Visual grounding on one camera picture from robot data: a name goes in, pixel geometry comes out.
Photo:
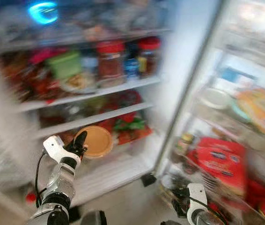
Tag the red food bags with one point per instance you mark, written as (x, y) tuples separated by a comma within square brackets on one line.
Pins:
[(27, 75)]

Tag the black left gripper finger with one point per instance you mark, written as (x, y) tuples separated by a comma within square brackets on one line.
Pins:
[(81, 143)]

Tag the large red lid jar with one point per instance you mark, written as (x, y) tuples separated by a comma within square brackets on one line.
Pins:
[(110, 63)]

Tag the white fridge door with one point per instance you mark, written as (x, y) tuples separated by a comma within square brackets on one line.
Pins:
[(245, 47)]

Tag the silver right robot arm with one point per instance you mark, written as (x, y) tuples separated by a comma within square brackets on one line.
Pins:
[(205, 219)]

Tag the red snack package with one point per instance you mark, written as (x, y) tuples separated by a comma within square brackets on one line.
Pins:
[(221, 164)]

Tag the small red lid jar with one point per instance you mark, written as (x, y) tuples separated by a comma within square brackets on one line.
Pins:
[(149, 56)]

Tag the blue label bottle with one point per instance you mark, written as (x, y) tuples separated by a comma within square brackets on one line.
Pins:
[(131, 65)]

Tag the white round lid container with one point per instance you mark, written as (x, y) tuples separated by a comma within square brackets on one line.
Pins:
[(216, 98)]

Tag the blue and white box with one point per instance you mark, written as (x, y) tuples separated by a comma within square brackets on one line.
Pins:
[(235, 78)]

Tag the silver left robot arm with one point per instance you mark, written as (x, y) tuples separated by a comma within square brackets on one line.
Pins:
[(60, 185)]

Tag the beige round bowl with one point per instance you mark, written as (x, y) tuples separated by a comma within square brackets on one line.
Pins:
[(97, 140)]

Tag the orange food package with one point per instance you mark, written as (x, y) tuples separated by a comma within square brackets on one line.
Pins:
[(263, 110)]

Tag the small yellow lid jar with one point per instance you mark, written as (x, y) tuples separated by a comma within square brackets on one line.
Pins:
[(185, 144)]

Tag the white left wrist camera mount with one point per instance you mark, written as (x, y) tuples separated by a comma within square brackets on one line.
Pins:
[(55, 147)]

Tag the red and green package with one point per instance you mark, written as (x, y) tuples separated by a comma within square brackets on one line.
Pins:
[(131, 127)]

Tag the blue round fridge light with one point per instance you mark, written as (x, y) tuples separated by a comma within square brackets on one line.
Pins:
[(43, 12)]

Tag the black fridge door foot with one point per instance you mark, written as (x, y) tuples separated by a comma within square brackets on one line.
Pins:
[(148, 180)]

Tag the white fridge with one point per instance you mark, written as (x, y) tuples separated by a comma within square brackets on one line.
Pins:
[(123, 164)]

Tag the green plastic container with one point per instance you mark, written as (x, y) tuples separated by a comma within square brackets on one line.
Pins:
[(64, 64)]

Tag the white plate of food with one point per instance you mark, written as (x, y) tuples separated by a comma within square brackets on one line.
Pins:
[(78, 83)]

